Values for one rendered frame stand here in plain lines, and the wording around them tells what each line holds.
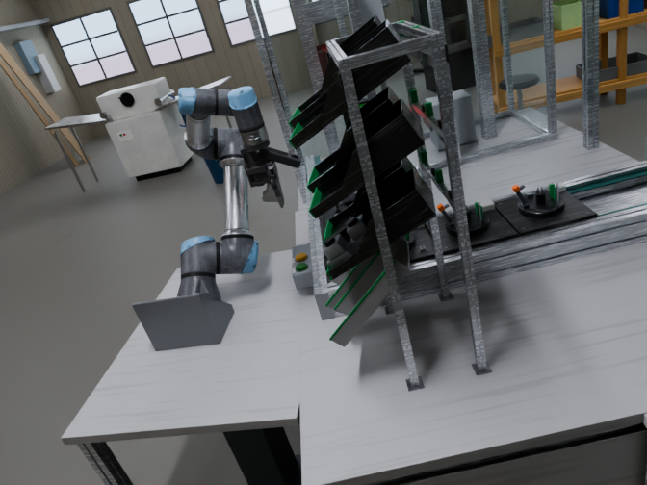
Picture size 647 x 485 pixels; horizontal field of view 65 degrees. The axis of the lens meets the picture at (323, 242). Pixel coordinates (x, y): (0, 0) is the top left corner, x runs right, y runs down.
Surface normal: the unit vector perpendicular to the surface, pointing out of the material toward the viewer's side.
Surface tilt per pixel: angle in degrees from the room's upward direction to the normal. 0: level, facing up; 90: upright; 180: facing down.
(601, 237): 90
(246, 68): 90
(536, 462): 90
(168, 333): 90
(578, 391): 0
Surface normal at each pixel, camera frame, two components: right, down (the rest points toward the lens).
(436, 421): -0.25, -0.86
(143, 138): -0.10, 0.49
